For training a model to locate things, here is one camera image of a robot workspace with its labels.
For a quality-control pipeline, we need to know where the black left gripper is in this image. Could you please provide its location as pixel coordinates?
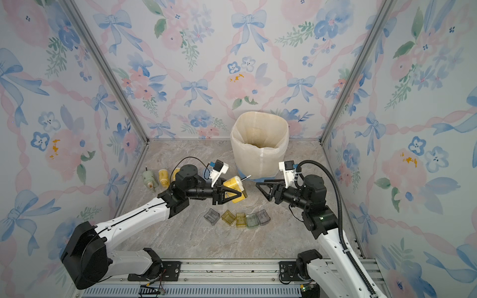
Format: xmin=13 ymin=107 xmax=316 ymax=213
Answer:
xmin=187 ymin=178 xmax=241 ymax=206

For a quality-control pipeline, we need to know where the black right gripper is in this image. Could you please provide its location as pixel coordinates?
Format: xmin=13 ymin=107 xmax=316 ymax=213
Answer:
xmin=257 ymin=178 xmax=311 ymax=212

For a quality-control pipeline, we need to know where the yellow pencil sharpener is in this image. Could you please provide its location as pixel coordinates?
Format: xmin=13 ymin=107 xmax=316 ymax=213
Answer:
xmin=158 ymin=169 xmax=170 ymax=189
xmin=223 ymin=176 xmax=248 ymax=203
xmin=171 ymin=168 xmax=180 ymax=182

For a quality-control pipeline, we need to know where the yellow tinted tray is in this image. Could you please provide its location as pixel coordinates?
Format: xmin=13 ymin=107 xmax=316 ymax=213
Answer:
xmin=236 ymin=213 xmax=247 ymax=228
xmin=221 ymin=210 xmax=236 ymax=226

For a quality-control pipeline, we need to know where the clear shavings tray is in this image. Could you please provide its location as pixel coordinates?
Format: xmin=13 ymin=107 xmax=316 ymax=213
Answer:
xmin=204 ymin=208 xmax=221 ymax=226

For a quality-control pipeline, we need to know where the clear green-tinted tray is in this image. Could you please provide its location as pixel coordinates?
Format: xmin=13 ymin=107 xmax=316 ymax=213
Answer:
xmin=245 ymin=214 xmax=260 ymax=229

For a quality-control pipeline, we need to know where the yellow pencil sharpener back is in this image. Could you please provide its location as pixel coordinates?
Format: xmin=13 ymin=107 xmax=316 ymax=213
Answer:
xmin=171 ymin=168 xmax=180 ymax=182

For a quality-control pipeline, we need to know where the yellow pencil sharpener front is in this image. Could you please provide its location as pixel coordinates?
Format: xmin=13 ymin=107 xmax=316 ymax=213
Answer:
xmin=158 ymin=169 xmax=170 ymax=189

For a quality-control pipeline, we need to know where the pale green pencil sharpener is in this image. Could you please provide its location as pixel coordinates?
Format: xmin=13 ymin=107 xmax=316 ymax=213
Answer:
xmin=142 ymin=167 xmax=159 ymax=191

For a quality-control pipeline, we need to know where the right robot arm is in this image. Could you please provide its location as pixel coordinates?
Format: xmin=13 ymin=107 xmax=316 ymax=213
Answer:
xmin=256 ymin=175 xmax=386 ymax=298

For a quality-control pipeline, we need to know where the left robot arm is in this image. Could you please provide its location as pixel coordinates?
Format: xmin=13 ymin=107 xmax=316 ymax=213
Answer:
xmin=60 ymin=160 xmax=244 ymax=290

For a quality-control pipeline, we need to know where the cream waste bin with liner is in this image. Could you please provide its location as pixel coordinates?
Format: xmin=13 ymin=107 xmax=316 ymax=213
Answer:
xmin=230 ymin=111 xmax=289 ymax=181

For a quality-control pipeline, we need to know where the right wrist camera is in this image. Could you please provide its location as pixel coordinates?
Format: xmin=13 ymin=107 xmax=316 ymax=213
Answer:
xmin=279 ymin=160 xmax=297 ymax=188

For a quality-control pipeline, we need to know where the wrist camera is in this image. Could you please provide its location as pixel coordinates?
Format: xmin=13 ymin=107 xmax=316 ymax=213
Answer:
xmin=209 ymin=160 xmax=229 ymax=187
xmin=279 ymin=160 xmax=297 ymax=188

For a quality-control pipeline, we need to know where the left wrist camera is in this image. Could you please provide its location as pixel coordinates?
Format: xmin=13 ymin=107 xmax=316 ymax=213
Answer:
xmin=209 ymin=160 xmax=229 ymax=187

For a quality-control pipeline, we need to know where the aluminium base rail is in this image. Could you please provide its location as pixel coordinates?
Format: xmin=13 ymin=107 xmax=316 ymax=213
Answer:
xmin=74 ymin=258 xmax=381 ymax=298

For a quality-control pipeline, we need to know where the aluminium corner post right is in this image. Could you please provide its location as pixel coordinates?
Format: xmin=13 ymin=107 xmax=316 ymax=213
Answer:
xmin=320 ymin=0 xmax=396 ymax=146

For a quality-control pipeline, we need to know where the aluminium corner post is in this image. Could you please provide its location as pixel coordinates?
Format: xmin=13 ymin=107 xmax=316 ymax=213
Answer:
xmin=320 ymin=0 xmax=396 ymax=146
xmin=59 ymin=1 xmax=149 ymax=143

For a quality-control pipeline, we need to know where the aluminium corner post left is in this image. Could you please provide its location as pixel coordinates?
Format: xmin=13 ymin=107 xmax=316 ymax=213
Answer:
xmin=59 ymin=1 xmax=149 ymax=143

